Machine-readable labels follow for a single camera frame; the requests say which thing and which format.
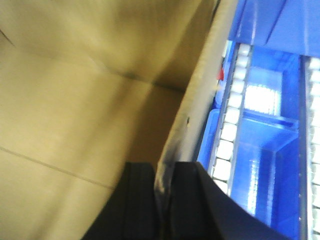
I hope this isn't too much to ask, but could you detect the blue plastic bin centre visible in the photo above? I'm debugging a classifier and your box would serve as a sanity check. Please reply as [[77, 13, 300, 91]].
[[228, 0, 320, 58]]

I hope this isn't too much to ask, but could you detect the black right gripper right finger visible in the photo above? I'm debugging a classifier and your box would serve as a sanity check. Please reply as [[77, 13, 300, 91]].
[[169, 162, 286, 240]]

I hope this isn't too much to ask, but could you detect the brown cardboard carton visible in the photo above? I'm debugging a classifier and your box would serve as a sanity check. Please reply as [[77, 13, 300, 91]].
[[0, 0, 237, 240]]

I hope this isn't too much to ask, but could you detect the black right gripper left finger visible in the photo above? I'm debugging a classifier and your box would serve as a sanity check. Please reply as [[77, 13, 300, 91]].
[[82, 162, 160, 240]]

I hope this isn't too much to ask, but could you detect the white roller track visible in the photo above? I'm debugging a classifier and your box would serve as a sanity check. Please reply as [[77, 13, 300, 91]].
[[300, 56, 320, 240], [208, 43, 253, 196]]

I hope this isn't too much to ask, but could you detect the left white roller track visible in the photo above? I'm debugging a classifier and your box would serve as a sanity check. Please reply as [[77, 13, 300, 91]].
[[208, 43, 253, 196]]

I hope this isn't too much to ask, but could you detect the blue bin lower shelf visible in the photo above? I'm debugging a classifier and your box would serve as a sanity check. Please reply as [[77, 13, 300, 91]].
[[197, 43, 301, 240]]

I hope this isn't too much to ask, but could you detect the right white roller track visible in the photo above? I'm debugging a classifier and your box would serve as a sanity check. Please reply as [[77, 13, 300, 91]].
[[300, 56, 320, 240]]

